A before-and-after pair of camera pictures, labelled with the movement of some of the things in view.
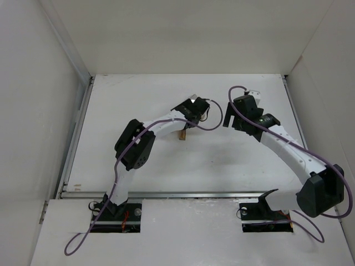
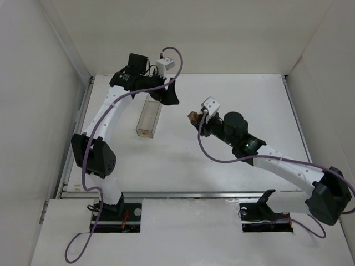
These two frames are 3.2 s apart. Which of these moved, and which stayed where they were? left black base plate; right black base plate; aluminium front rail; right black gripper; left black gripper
Moved: right black gripper; left black gripper
Stayed: aluminium front rail; right black base plate; left black base plate
